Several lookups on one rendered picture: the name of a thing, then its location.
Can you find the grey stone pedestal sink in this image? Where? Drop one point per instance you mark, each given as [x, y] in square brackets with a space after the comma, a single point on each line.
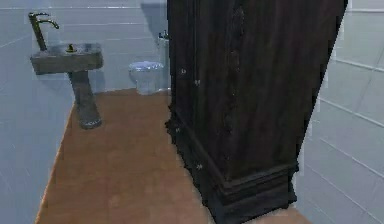
[66, 60]

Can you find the white toilet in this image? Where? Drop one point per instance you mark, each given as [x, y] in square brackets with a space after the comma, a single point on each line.
[146, 75]

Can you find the dark wooden wardrobe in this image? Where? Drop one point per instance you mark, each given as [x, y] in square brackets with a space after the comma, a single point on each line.
[246, 100]

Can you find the brass sink faucet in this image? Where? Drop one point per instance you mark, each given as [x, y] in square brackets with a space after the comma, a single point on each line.
[38, 30]

